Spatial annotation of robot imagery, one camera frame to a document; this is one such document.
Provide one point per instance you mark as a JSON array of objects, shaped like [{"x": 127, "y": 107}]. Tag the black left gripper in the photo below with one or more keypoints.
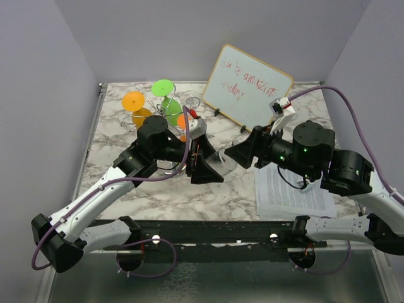
[{"x": 202, "y": 171}]

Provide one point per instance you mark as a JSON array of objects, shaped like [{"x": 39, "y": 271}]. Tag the green wine glass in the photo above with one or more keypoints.
[{"x": 171, "y": 108}]

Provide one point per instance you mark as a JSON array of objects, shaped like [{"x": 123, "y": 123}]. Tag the small white eraser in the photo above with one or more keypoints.
[{"x": 306, "y": 185}]

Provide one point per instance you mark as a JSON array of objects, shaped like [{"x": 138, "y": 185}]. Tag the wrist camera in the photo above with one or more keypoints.
[
  {"x": 283, "y": 113},
  {"x": 197, "y": 125}
]

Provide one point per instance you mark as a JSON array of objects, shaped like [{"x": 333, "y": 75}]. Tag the clear wine glass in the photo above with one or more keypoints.
[
  {"x": 190, "y": 98},
  {"x": 221, "y": 163}
]

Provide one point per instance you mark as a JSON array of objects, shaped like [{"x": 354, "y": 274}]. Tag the printed paper sheets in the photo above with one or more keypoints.
[{"x": 278, "y": 196}]

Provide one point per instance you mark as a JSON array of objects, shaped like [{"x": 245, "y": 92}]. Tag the aluminium table edge rail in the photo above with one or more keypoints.
[{"x": 49, "y": 273}]

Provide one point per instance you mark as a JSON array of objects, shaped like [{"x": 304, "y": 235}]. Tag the yellow framed whiteboard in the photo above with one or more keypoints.
[{"x": 242, "y": 87}]

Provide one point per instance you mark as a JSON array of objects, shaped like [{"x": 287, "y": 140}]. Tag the black front mounting rail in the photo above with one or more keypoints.
[{"x": 214, "y": 236}]

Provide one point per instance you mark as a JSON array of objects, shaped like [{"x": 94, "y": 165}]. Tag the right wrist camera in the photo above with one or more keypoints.
[{"x": 283, "y": 113}]

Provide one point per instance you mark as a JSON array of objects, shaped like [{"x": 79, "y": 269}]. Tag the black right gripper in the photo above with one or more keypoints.
[{"x": 257, "y": 146}]

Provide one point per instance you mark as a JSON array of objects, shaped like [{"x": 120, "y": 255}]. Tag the orange wine glass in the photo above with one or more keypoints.
[
  {"x": 181, "y": 123},
  {"x": 134, "y": 102}
]

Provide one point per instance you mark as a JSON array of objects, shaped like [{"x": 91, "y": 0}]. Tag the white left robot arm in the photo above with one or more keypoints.
[{"x": 64, "y": 237}]

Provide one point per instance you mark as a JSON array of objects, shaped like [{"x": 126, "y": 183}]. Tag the chrome wine glass rack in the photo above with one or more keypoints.
[{"x": 163, "y": 132}]

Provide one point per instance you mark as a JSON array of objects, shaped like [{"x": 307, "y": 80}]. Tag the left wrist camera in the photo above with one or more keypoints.
[{"x": 197, "y": 125}]

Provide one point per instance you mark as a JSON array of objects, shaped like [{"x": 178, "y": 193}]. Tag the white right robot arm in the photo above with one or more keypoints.
[{"x": 312, "y": 155}]

